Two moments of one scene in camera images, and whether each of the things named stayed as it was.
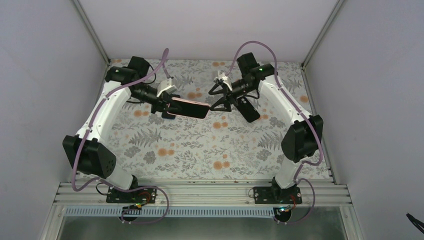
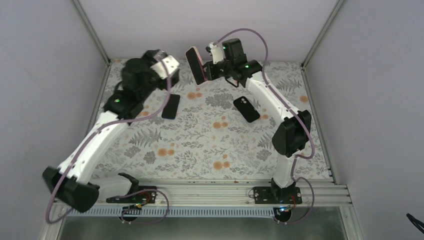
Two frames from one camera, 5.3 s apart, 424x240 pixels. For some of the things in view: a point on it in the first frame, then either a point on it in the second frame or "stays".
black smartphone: x=248 y=111 stays
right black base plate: x=276 y=195 stays
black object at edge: x=416 y=222 stays
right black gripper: x=224 y=100 → x=211 y=73
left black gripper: x=163 y=101 → x=148 y=58
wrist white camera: x=224 y=78 → x=217 y=53
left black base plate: x=146 y=195 stays
